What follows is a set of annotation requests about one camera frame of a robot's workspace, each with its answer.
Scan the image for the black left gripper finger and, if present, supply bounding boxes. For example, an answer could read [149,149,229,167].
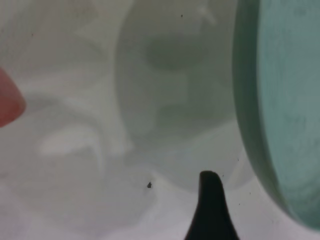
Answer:
[183,170,241,240]

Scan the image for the green plate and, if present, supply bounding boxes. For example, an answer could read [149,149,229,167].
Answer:
[231,0,320,231]

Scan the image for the red plate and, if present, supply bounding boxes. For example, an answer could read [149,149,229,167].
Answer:
[0,67,27,128]

